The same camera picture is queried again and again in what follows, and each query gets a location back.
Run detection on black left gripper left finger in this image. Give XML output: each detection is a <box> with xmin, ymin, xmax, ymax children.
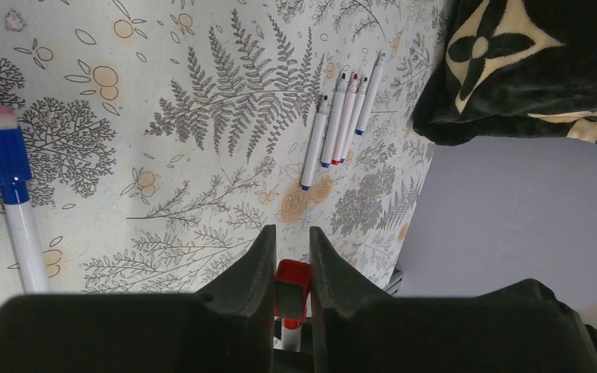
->
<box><xmin>0</xmin><ymin>225</ymin><xmax>276</xmax><ymax>372</ymax></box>

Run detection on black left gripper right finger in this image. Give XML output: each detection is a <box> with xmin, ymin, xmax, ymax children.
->
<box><xmin>309</xmin><ymin>227</ymin><xmax>597</xmax><ymax>372</ymax></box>

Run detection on red marker black eraser cap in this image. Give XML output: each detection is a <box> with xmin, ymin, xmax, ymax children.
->
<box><xmin>274</xmin><ymin>259</ymin><xmax>311</xmax><ymax>352</ymax></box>

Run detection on white marker body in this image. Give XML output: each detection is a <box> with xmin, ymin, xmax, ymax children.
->
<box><xmin>354</xmin><ymin>53</ymin><xmax>387</xmax><ymax>136</ymax></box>

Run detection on floral patterned table mat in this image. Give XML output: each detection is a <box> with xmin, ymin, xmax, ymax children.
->
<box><xmin>0</xmin><ymin>1</ymin><xmax>452</xmax><ymax>294</ymax></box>

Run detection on black floral blanket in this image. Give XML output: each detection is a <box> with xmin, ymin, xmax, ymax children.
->
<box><xmin>411</xmin><ymin>1</ymin><xmax>597</xmax><ymax>146</ymax></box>

